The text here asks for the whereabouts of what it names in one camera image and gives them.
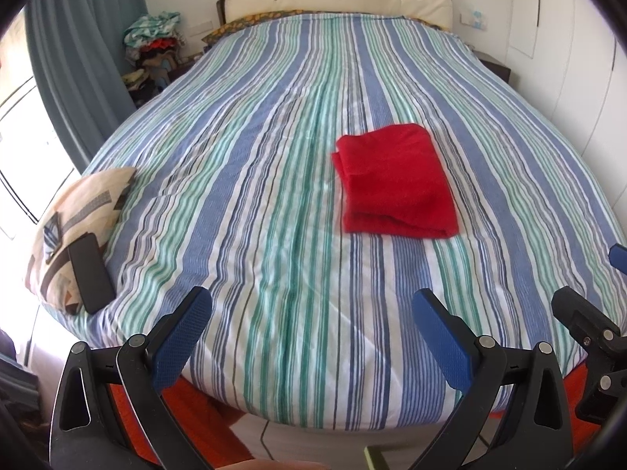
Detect blue curtain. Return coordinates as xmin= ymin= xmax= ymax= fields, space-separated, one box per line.
xmin=24 ymin=0 xmax=148 ymax=172

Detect pile of clothes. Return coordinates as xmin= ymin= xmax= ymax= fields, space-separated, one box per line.
xmin=120 ymin=11 xmax=187 ymax=108

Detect striped bed blanket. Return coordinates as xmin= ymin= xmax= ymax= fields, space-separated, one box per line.
xmin=36 ymin=14 xmax=620 ymax=432

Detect olive green object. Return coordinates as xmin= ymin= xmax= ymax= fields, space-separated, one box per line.
xmin=364 ymin=445 xmax=393 ymax=470

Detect red sweater with white rabbit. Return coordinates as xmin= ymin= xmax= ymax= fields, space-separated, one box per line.
xmin=330 ymin=124 xmax=460 ymax=240

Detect dark cloth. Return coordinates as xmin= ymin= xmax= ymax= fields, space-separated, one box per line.
xmin=0 ymin=330 xmax=40 ymax=417

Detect dark nightstand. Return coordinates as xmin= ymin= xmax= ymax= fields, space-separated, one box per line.
xmin=477 ymin=51 xmax=513 ymax=90

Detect beige patterned cushion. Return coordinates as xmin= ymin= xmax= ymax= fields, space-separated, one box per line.
xmin=24 ymin=166 xmax=138 ymax=316

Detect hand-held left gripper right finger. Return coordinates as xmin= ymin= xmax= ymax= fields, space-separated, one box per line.
xmin=411 ymin=287 xmax=575 ymax=470

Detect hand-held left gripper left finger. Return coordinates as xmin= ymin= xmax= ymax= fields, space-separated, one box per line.
xmin=49 ymin=286 xmax=214 ymax=470

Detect orange floor rug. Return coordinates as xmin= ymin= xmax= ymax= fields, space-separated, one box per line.
xmin=105 ymin=367 xmax=627 ymax=470

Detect white wardrobe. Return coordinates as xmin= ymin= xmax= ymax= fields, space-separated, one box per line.
xmin=504 ymin=0 xmax=627 ymax=216

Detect black phone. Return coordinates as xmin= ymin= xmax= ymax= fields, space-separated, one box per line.
xmin=67 ymin=234 xmax=117 ymax=315

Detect white window frame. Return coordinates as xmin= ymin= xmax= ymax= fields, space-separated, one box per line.
xmin=0 ymin=10 xmax=79 ymax=236

